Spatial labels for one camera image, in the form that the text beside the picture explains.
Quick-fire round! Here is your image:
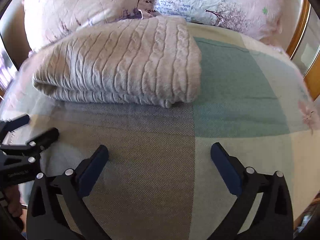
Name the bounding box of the person's left hand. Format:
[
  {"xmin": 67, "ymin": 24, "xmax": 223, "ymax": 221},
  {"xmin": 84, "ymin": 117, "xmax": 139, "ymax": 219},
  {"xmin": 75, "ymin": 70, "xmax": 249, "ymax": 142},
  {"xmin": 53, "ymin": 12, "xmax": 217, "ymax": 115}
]
[{"xmin": 3, "ymin": 185, "xmax": 23, "ymax": 231}]

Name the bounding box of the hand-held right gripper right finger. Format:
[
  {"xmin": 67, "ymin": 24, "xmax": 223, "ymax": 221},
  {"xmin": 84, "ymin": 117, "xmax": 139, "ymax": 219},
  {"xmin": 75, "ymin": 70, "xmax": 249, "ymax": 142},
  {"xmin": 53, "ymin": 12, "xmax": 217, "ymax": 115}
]
[{"xmin": 209, "ymin": 142, "xmax": 294, "ymax": 240}]

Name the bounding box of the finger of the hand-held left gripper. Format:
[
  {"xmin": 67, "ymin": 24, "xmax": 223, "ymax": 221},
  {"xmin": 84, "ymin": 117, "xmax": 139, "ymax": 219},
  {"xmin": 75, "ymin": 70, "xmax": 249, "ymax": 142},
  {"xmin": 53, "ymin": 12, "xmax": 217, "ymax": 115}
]
[
  {"xmin": 0, "ymin": 114, "xmax": 30, "ymax": 137},
  {"xmin": 0, "ymin": 127, "xmax": 59, "ymax": 161}
]

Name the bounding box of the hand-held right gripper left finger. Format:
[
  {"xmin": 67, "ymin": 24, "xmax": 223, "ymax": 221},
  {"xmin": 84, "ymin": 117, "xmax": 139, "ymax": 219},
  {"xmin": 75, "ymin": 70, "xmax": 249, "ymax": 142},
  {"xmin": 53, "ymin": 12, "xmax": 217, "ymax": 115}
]
[{"xmin": 26, "ymin": 144, "xmax": 111, "ymax": 240}]

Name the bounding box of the pink and blue floral pillow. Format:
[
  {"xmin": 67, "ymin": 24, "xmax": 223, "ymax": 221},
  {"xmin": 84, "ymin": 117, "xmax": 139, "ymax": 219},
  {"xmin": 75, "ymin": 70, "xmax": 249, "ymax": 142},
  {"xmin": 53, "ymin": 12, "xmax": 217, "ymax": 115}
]
[{"xmin": 140, "ymin": 0, "xmax": 288, "ymax": 46}]

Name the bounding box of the wooden bed frame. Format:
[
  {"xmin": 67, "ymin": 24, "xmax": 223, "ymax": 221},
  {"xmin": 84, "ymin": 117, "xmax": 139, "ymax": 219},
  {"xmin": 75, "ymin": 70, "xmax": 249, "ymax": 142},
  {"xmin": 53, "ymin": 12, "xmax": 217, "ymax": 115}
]
[{"xmin": 286, "ymin": 0, "xmax": 320, "ymax": 101}]

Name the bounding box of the colour-block woven bedspread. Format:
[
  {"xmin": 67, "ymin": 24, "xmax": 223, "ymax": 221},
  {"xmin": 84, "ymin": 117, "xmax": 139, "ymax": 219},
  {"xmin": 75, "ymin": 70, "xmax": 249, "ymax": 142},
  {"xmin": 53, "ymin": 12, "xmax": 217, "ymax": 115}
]
[{"xmin": 0, "ymin": 22, "xmax": 316, "ymax": 240}]

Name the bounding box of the beige cable-knit folded blanket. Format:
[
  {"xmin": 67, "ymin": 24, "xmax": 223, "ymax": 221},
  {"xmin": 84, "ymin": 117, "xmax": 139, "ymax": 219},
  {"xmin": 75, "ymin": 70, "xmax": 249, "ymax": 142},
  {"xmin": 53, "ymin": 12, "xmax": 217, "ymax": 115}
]
[{"xmin": 32, "ymin": 16, "xmax": 202, "ymax": 108}]

